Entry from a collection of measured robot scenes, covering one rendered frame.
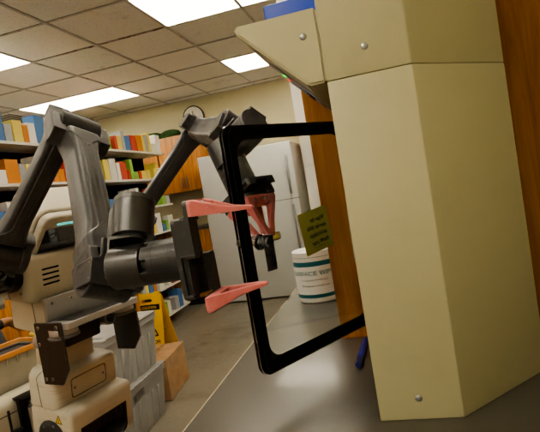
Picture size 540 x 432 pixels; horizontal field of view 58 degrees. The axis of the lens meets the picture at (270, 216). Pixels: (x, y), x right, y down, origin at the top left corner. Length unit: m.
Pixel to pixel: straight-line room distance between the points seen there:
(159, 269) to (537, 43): 0.81
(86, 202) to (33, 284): 0.61
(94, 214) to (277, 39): 0.38
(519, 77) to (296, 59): 0.52
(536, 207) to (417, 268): 0.44
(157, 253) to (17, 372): 1.18
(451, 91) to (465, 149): 0.08
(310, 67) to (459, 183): 0.25
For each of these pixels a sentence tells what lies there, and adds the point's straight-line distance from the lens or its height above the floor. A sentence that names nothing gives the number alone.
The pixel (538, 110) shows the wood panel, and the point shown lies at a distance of 1.08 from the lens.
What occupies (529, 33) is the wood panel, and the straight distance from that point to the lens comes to 1.10.
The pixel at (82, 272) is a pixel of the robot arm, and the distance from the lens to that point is 0.72.
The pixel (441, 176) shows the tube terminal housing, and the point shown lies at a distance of 0.69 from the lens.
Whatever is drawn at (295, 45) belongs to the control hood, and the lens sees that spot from 0.70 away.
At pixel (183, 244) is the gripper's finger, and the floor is 1.23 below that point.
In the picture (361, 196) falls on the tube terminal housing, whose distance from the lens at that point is 0.67.
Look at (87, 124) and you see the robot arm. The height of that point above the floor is 1.46.
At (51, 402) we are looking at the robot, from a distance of 1.49.
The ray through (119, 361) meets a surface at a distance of 2.91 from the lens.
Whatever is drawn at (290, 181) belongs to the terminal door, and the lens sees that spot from 0.85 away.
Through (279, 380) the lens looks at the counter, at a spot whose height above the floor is 0.94.
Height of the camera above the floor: 1.28
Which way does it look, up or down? 3 degrees down
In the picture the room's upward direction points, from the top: 10 degrees counter-clockwise
